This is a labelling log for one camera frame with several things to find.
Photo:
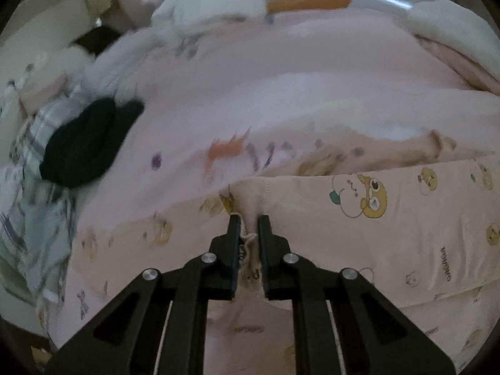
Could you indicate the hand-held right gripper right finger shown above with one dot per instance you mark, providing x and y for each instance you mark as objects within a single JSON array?
[{"x": 265, "y": 244}]

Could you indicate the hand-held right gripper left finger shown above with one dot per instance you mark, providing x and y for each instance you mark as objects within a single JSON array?
[{"x": 233, "y": 244}]

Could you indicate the orange cloth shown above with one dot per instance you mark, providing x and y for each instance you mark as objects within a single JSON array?
[{"x": 312, "y": 0}]

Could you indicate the pink animal print bedsheet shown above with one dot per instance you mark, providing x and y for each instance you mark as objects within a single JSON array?
[{"x": 293, "y": 86}]

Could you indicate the grey plaid cloth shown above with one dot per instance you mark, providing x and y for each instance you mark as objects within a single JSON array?
[{"x": 35, "y": 218}]

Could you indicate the cream cartoon print garment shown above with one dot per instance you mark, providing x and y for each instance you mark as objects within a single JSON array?
[{"x": 390, "y": 242}]

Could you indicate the black garment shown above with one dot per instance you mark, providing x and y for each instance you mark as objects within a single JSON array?
[{"x": 86, "y": 144}]

